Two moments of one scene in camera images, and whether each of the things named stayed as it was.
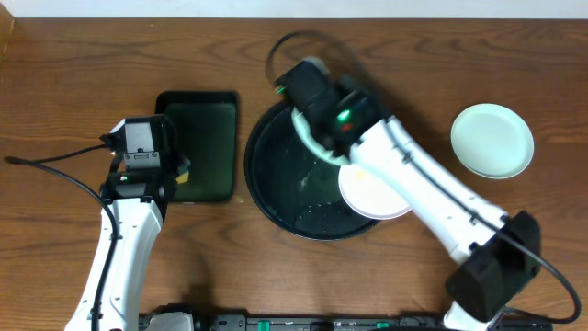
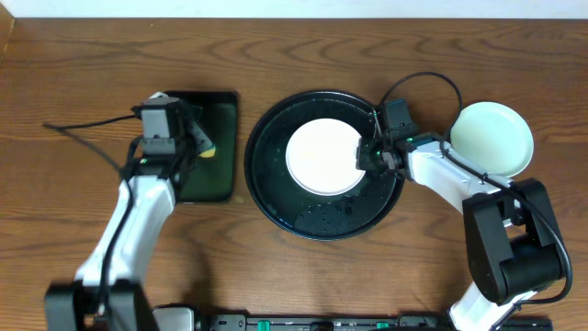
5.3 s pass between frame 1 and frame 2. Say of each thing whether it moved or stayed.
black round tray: stayed
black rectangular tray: stayed
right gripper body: moved
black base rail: stayed
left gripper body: moved
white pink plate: moved
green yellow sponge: moved
